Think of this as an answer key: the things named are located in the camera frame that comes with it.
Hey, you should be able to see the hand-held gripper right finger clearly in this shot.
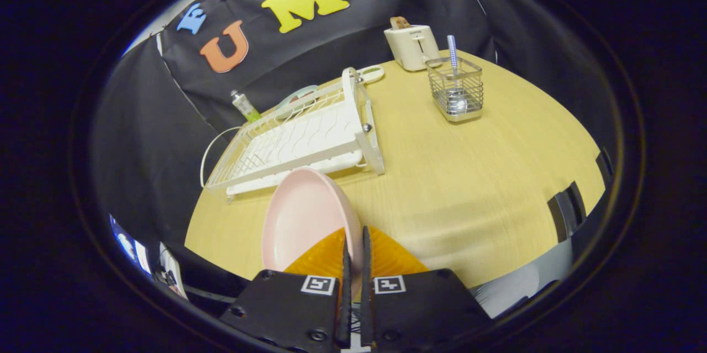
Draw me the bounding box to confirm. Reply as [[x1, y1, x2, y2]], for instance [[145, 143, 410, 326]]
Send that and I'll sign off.
[[361, 225, 492, 349]]

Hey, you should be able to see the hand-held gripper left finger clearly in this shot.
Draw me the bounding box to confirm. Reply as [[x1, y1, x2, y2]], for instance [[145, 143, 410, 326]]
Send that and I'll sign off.
[[220, 227, 353, 351]]

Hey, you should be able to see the pink plate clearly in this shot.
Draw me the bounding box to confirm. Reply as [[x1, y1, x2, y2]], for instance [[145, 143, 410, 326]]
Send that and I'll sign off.
[[261, 167, 364, 298]]

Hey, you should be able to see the white dish rack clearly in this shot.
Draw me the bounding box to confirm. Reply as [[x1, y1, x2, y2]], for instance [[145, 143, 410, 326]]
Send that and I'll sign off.
[[200, 67, 386, 203]]

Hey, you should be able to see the metal wire basket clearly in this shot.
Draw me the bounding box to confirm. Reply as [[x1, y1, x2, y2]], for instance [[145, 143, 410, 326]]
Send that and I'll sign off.
[[425, 56, 485, 123]]

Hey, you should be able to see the spoon with blue checkered handle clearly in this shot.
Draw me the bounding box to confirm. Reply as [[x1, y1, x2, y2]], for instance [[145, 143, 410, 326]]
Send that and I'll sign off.
[[446, 35, 469, 115]]

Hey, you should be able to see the green dish soap bottle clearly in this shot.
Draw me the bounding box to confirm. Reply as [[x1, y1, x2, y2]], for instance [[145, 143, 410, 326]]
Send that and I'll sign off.
[[230, 89, 262, 123]]

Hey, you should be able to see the light green plate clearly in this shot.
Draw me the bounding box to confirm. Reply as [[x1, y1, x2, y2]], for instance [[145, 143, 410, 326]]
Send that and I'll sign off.
[[275, 85, 319, 119]]

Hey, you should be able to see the person's light grey clothing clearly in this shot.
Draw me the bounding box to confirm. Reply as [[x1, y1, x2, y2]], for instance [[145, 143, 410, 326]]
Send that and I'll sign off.
[[474, 240, 576, 319]]

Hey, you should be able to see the white oval tray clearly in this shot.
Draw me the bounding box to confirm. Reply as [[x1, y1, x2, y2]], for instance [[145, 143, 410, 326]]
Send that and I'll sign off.
[[356, 65, 385, 85]]

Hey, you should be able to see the white toaster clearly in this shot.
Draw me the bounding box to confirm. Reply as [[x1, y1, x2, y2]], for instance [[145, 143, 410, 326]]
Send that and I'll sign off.
[[384, 24, 441, 72]]

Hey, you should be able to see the black backdrop cloth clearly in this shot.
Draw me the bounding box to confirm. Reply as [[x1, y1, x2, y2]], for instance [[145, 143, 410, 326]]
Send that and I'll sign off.
[[91, 0, 616, 265]]

